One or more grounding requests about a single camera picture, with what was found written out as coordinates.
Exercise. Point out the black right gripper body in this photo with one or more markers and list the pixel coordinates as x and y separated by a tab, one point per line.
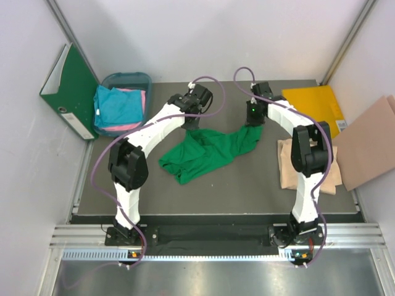
253	118

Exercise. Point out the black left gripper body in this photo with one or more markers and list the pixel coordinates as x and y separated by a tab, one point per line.
191	124

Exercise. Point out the green t shirt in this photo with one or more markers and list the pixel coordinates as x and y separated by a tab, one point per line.
205	150

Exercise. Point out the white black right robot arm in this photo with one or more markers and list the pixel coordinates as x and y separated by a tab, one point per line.
311	157

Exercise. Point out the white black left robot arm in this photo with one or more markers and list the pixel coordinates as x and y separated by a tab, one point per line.
128	157

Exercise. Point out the yellow folder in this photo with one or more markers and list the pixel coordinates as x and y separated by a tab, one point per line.
320	103

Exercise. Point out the teal plastic bin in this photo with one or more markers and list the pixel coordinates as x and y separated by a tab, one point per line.
122	103

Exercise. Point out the beige folded t shirt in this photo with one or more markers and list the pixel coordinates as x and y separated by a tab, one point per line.
288	175

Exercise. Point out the pink t shirt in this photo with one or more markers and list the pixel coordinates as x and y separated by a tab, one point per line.
123	126

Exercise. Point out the blue t shirt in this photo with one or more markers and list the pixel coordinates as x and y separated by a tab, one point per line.
118	106

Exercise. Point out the brown cardboard sheet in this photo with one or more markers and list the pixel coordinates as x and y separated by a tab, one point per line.
366	146

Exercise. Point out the green lever arch binder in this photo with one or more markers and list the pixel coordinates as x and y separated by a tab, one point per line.
69	90

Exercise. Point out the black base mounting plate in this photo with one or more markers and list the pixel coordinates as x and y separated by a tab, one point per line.
203	234

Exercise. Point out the aluminium frame rail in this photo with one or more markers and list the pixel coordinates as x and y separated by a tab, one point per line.
337	235

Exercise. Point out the grey slotted cable duct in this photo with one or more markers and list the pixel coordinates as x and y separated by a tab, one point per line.
129	256

